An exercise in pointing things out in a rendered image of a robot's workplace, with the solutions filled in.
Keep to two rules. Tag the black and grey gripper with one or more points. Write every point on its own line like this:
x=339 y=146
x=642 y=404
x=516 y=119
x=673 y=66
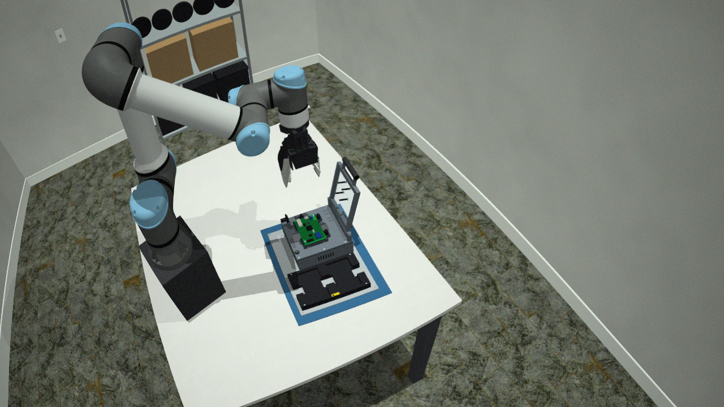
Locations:
x=303 y=153

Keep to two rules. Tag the green circuit board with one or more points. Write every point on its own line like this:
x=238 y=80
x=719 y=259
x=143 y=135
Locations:
x=309 y=229

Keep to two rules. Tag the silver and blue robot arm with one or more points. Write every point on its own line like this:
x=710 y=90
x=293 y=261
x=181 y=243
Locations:
x=108 y=73

